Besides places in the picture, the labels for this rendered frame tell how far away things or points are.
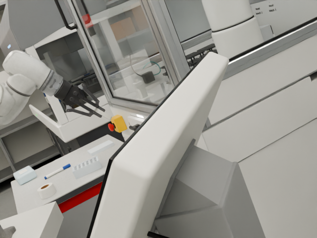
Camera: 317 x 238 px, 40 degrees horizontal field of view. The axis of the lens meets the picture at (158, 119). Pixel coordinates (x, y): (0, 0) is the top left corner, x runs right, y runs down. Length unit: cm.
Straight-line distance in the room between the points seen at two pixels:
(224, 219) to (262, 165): 75
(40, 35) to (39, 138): 353
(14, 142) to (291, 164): 478
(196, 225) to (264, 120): 75
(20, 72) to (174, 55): 63
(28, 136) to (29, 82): 428
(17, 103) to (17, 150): 426
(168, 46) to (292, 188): 63
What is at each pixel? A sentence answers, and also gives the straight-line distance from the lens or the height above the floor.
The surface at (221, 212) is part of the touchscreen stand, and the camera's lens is 67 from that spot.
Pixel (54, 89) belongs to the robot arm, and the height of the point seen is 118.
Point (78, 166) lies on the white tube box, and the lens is 202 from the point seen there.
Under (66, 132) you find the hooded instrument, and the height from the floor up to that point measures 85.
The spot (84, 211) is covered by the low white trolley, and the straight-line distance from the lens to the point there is 193.
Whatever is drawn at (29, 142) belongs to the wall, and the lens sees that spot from 593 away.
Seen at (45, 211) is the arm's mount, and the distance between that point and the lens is 157.
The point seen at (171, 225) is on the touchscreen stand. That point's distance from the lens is 71.
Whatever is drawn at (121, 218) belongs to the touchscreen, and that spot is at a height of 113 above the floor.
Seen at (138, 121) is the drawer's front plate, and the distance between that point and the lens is 177.
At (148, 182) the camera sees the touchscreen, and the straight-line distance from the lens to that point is 46.
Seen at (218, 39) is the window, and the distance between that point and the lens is 132.
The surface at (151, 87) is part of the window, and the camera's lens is 155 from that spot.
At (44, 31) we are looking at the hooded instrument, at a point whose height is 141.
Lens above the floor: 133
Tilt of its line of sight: 14 degrees down
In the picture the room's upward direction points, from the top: 22 degrees counter-clockwise
